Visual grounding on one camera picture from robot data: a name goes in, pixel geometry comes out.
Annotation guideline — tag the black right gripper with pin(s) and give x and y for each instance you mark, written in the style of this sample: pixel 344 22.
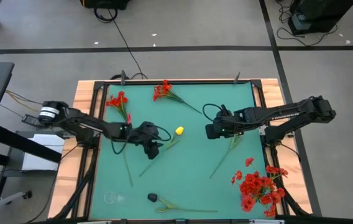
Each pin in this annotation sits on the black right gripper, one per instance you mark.
pixel 231 121

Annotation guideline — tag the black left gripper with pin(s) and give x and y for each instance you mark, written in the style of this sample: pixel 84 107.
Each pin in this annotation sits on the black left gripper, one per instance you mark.
pixel 147 133

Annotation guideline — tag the yellow artificial tulip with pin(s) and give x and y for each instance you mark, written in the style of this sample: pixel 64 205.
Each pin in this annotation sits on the yellow artificial tulip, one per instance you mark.
pixel 179 130

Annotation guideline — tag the black artificial tulip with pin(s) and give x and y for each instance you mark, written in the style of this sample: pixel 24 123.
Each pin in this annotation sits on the black artificial tulip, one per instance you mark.
pixel 152 197

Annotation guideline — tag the red flower sprig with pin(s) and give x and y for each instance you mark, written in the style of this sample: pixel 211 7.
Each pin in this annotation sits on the red flower sprig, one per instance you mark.
pixel 164 88
pixel 119 101

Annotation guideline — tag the large red flower bunch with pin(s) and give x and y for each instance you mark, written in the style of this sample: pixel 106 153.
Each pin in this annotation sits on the large red flower bunch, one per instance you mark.
pixel 252 186

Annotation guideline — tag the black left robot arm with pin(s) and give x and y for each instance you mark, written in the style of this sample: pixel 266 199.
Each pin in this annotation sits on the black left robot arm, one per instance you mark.
pixel 80 123

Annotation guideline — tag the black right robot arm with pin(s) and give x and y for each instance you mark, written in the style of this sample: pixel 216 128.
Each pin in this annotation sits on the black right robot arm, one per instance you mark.
pixel 288 115

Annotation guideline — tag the clear glass vase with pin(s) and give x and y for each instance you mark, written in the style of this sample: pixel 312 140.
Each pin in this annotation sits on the clear glass vase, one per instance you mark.
pixel 114 198

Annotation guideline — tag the teal table mat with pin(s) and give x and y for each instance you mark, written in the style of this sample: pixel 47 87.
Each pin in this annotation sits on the teal table mat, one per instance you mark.
pixel 189 174

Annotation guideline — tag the small black equipment box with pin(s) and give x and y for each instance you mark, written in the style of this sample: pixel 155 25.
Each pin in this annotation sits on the small black equipment box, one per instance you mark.
pixel 102 3

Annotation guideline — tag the large black equipment case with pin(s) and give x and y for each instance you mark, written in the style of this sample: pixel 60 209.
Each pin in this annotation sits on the large black equipment case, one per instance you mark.
pixel 319 12

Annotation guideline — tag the grey chair base leg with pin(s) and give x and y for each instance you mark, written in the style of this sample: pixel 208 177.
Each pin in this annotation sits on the grey chair base leg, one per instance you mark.
pixel 2 202

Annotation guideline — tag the black aluminium table frame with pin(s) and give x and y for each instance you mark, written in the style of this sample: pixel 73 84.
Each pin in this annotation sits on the black aluminium table frame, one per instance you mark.
pixel 195 82

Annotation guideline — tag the white frame bracket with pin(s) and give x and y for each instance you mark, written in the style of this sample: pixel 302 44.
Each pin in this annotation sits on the white frame bracket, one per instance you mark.
pixel 266 221

